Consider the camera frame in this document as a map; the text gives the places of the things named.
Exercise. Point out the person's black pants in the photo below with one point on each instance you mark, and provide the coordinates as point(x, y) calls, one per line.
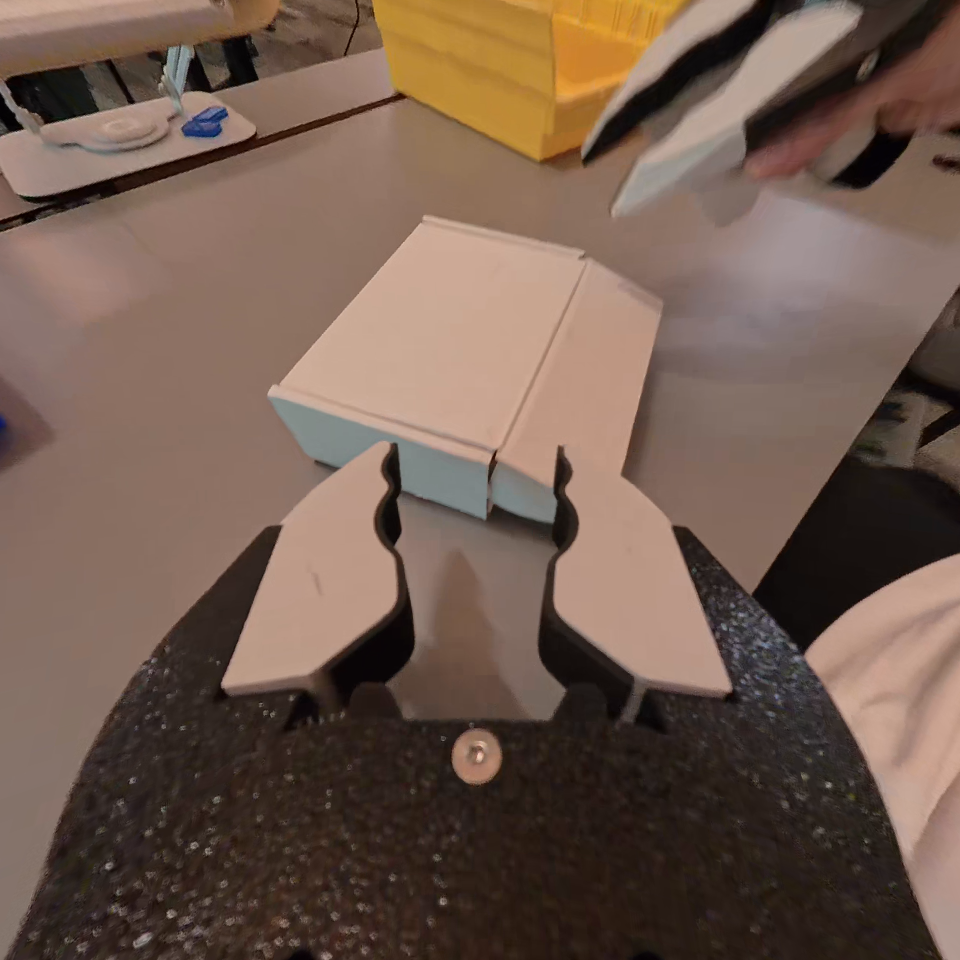
point(847, 540)

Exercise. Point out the yellow plastic bin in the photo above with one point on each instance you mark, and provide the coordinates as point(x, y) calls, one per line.
point(487, 67)

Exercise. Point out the blue plastic piece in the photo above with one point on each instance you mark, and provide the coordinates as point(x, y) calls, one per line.
point(204, 124)

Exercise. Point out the instruction sheet on clipboard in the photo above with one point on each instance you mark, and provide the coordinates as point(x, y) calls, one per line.
point(112, 30)

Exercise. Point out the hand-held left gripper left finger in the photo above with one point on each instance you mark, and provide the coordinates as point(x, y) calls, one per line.
point(322, 592)

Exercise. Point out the person's white shirt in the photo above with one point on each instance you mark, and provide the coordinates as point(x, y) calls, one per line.
point(900, 675)

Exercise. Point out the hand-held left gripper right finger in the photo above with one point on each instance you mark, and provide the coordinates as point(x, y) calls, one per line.
point(637, 600)

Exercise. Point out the person's right hand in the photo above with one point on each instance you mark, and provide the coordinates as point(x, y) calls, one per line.
point(937, 82)

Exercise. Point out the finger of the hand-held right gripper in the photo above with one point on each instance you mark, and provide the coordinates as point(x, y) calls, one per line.
point(667, 45)
point(735, 97)

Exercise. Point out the white clipboard stand base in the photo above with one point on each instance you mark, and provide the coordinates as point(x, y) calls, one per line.
point(75, 161)

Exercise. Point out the white cardboard box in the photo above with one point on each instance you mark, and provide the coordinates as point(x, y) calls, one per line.
point(450, 337)

